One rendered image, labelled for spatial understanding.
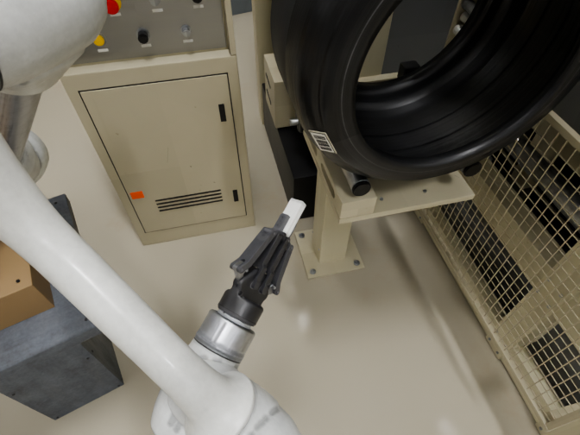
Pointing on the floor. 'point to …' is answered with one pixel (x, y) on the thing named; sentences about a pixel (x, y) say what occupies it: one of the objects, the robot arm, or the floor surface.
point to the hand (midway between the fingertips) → (289, 217)
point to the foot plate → (352, 261)
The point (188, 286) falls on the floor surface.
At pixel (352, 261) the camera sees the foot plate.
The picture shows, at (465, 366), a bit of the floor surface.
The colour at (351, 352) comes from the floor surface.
